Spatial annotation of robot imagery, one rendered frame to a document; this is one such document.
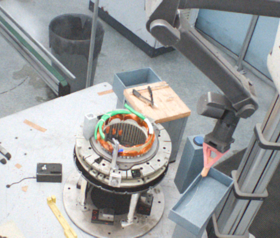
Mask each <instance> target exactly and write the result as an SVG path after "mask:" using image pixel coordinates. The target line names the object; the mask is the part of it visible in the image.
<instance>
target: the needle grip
mask: <svg viewBox="0 0 280 238"><path fill-rule="evenodd" d="M212 159H213V157H211V156H209V157H208V163H209V162H210V161H211V160H212ZM209 168H210V167H209ZM209 168H208V169H207V168H205V167H204V168H203V170H202V171H201V175H202V176H206V175H207V173H208V170H209Z"/></svg>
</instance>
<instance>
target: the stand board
mask: <svg viewBox="0 0 280 238"><path fill-rule="evenodd" d="M165 84H167V83H166V82H165V81H163V82H158V83H153V84H148V85H143V86H138V87H134V88H129V89H125V90H124V95H125V97H126V98H127V99H128V101H129V102H130V103H131V105H132V106H133V107H134V109H135V110H136V111H138V112H140V113H142V114H145V116H149V117H151V118H152V119H154V120H155V121H156V122H155V124H160V123H164V122H168V121H172V120H176V119H181V118H184V117H188V116H190V114H191V111H190V110H189V109H188V107H187V106H186V105H185V104H184V102H183V101H182V100H181V99H180V98H179V97H178V96H177V94H176V93H175V92H174V91H173V90H172V89H171V88H170V86H169V87H166V88H162V89H157V90H152V94H153V100H154V102H155V103H156V104H157V105H158V106H159V107H157V106H156V105H155V104H153V106H154V108H153V107H152V105H150V106H146V104H147V101H146V100H144V99H142V98H141V97H140V98H139V97H138V96H136V95H135V94H134V95H130V92H132V91H133V89H136V90H141V89H146V88H148V86H150V87H155V86H160V85H165ZM141 95H142V96H144V97H146V98H147V99H149V100H151V98H150V97H149V96H150V94H149V91H148V92H143V93H141ZM170 96H174V98H173V100H172V101H166V100H167V97H170Z"/></svg>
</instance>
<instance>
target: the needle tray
mask: <svg viewBox="0 0 280 238"><path fill-rule="evenodd" d="M200 180H201V182H200ZM234 181H235V180H234V179H232V178H229V177H228V176H226V175H225V174H223V173H221V172H219V171H218V170H216V169H214V168H212V167H210V168H209V170H208V173H207V175H206V176H204V177H203V178H202V175H201V173H200V174H199V175H198V176H197V178H196V179H195V180H194V181H193V183H192V184H191V185H190V186H189V187H188V188H187V189H186V191H185V192H184V193H183V194H182V195H181V197H180V198H179V199H178V200H177V201H176V202H175V204H174V205H173V206H172V207H171V209H170V210H169V213H168V217H167V218H168V219H170V220H171V221H173V222H174V223H176V225H175V228H174V231H173V234H172V237H171V238H201V237H202V235H203V232H204V230H205V228H206V226H207V224H208V221H209V219H210V217H211V216H212V215H213V213H214V212H215V211H216V209H217V208H218V207H219V205H220V204H221V202H222V201H223V199H224V198H225V197H226V195H227V194H228V192H229V191H230V189H231V187H232V185H233V183H234ZM198 185H199V187H198ZM197 187H198V188H197ZM197 189H198V190H197ZM194 195H195V196H194ZM192 198H193V199H192ZM191 199H192V200H191ZM190 201H191V202H190ZM187 204H188V205H187ZM186 205H187V206H186Z"/></svg>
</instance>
